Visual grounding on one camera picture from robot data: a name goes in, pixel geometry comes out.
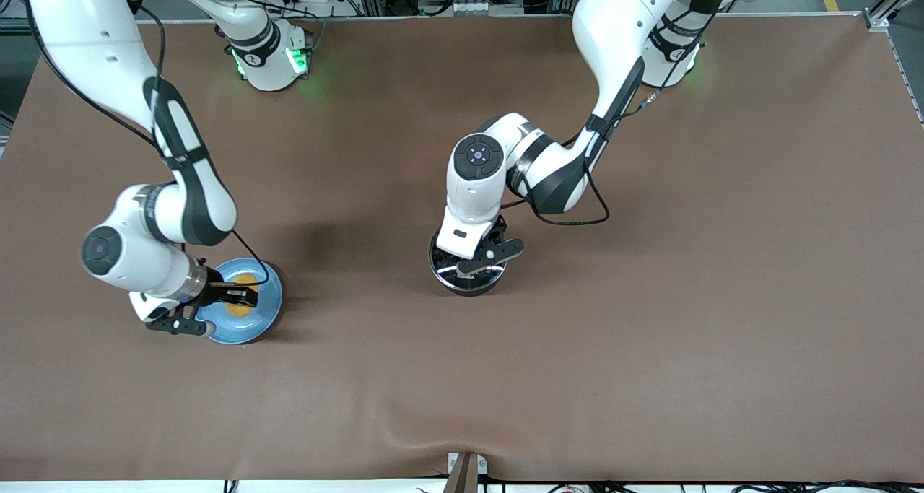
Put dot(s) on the brown table mat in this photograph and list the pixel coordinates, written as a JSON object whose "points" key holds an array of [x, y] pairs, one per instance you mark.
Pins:
{"points": [[462, 377]]}

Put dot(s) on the brown camera pole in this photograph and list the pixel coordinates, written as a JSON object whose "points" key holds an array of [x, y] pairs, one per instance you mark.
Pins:
{"points": [[462, 478]]}

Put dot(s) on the small metal bracket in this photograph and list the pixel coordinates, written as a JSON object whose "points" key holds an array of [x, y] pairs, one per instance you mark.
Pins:
{"points": [[482, 465]]}

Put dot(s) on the glass lid with blue knob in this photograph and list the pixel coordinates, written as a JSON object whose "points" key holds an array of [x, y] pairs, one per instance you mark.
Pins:
{"points": [[442, 262]]}

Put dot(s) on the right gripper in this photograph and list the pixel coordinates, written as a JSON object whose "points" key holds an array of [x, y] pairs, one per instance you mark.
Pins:
{"points": [[214, 289]]}

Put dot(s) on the aluminium table frame rail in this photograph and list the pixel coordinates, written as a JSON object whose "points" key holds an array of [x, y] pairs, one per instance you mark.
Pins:
{"points": [[877, 18]]}

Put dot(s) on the yellow potato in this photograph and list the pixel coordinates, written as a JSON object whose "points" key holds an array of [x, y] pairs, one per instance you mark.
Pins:
{"points": [[236, 311]]}

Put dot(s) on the blue round plate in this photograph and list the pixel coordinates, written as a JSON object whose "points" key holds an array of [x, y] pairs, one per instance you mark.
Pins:
{"points": [[263, 312]]}

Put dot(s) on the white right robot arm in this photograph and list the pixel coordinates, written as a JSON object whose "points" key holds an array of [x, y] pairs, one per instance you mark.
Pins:
{"points": [[86, 31]]}

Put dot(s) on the dark aluminium frame struts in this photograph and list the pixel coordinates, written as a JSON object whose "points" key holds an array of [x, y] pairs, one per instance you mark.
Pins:
{"points": [[11, 2]]}

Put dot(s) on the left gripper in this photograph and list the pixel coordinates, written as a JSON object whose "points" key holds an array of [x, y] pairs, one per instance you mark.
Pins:
{"points": [[494, 237]]}

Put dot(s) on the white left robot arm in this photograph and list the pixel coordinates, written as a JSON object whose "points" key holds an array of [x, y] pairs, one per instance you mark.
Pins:
{"points": [[613, 24]]}

